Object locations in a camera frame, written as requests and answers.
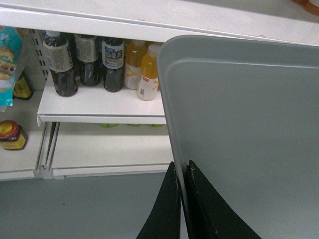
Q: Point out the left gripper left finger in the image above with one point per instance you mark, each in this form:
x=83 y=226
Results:
x=164 y=219

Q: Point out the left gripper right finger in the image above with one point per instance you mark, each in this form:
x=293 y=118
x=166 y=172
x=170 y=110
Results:
x=210 y=215

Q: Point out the grey rectangular serving tray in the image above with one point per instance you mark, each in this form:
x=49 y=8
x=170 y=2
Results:
x=247 y=113

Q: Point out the white bottom shelf board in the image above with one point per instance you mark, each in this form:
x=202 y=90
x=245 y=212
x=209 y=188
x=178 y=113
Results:
x=60 y=150

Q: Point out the white shelf board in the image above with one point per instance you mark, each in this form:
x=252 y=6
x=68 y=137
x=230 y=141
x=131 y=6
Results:
x=60 y=150
x=96 y=105
x=161 y=20

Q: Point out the front orange juice bottle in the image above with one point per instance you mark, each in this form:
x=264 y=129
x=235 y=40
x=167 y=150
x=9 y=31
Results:
x=148 y=82

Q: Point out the orange juice bottle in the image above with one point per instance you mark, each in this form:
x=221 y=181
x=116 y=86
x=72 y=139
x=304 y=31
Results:
x=135 y=52
x=148 y=82

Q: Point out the white lower shelf board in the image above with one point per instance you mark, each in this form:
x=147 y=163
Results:
x=96 y=105

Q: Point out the red lid sauce jar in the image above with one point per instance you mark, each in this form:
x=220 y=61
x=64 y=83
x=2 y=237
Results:
x=12 y=135

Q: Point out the rear orange juice bottle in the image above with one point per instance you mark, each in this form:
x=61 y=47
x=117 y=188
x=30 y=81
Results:
x=135 y=52

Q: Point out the dark oolong tea bottle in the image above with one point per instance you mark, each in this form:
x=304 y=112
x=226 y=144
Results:
x=113 y=63

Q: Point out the dark tea bottle middle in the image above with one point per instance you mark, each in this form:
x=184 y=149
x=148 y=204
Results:
x=87 y=47

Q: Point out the white slotted shelf upright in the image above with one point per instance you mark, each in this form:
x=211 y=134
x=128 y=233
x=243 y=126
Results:
x=38 y=37

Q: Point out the white middle shelf board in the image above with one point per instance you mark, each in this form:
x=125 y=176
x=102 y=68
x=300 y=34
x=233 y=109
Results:
x=161 y=20

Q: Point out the teal cartoon snack bag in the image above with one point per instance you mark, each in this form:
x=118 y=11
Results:
x=10 y=48

